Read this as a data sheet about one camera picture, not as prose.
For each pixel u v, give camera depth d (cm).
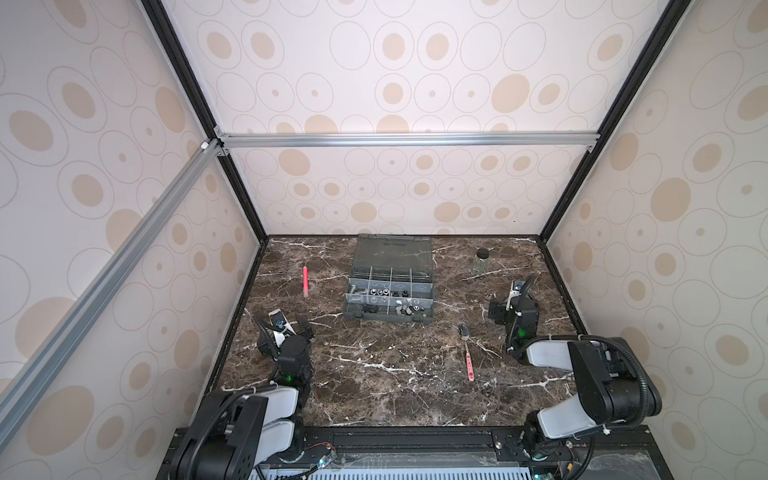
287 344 67
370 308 98
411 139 90
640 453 73
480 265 104
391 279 102
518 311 71
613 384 46
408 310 97
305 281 106
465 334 92
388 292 102
